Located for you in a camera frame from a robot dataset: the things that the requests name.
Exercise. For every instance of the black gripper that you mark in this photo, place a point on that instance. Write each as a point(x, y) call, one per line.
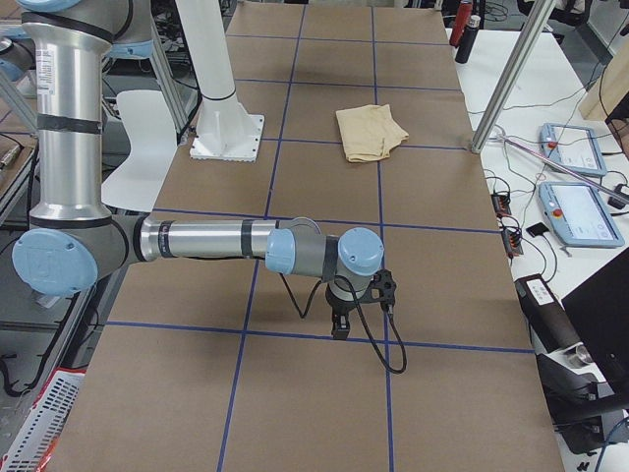
point(338, 312)

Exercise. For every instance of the cream long-sleeve printed shirt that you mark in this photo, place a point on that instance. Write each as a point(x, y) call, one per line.
point(369, 133)

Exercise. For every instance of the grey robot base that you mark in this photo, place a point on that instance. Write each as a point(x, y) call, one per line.
point(18, 61)

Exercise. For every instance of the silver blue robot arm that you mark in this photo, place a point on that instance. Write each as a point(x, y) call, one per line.
point(85, 226)

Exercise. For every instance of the orange circuit board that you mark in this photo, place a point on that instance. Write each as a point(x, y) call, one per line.
point(512, 241)
point(501, 204)

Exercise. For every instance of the black labelled box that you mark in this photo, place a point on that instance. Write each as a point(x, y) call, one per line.
point(545, 314)

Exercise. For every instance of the white plastic chair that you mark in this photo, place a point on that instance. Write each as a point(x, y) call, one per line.
point(137, 182)

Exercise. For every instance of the black monitor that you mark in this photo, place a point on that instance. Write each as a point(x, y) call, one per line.
point(598, 309)

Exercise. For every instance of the lower teach pendant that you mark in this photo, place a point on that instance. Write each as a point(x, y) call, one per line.
point(577, 216)

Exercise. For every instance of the teach pendant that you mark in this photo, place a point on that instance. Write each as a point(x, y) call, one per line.
point(574, 147)
point(577, 216)

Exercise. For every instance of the upper teach pendant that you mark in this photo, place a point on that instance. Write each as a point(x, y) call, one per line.
point(574, 147)

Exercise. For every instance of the black bottle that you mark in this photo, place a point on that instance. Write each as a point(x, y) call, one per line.
point(468, 39)

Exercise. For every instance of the white perforated basket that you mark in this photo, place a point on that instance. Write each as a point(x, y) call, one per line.
point(32, 447)

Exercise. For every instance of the red bottle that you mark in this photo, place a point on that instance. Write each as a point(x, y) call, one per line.
point(463, 14)

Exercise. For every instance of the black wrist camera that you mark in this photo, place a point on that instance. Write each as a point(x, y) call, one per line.
point(382, 290)

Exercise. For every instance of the aluminium frame post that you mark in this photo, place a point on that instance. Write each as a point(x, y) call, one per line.
point(519, 55)

